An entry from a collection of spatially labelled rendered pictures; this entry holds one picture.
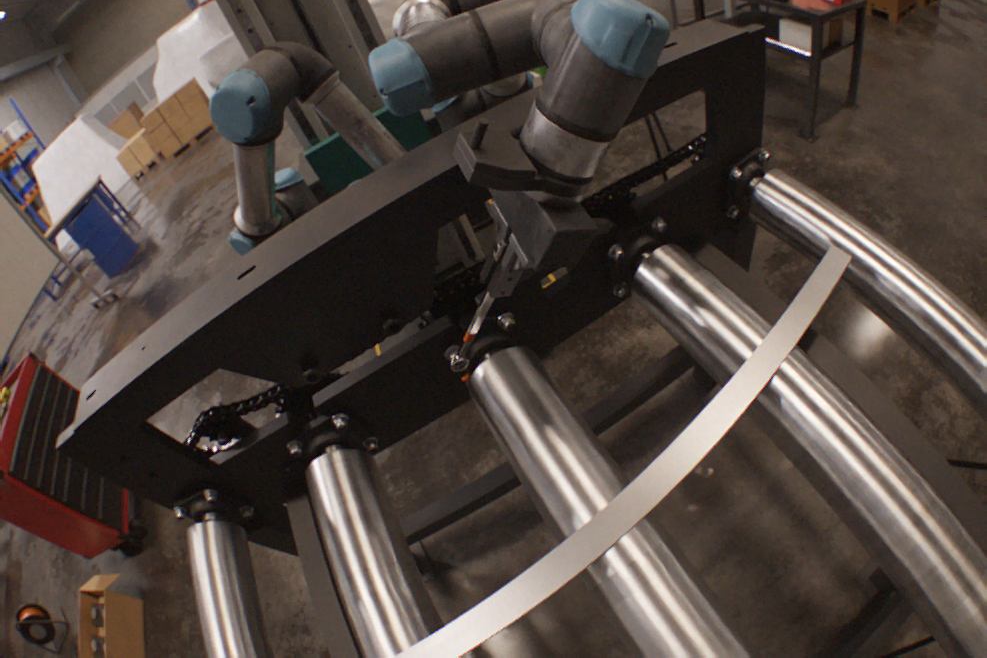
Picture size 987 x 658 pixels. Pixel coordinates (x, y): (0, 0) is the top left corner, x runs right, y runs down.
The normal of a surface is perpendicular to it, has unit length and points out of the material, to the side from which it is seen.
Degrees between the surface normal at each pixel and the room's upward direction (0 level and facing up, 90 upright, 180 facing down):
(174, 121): 90
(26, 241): 90
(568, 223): 35
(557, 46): 57
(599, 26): 66
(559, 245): 103
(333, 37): 90
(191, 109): 90
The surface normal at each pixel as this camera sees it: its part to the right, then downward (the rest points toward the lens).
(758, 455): -0.29, -0.63
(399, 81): 0.11, 0.60
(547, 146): -0.59, 0.46
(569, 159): -0.05, 0.74
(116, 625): 0.91, -0.40
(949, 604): -0.83, -0.04
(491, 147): 0.31, -0.63
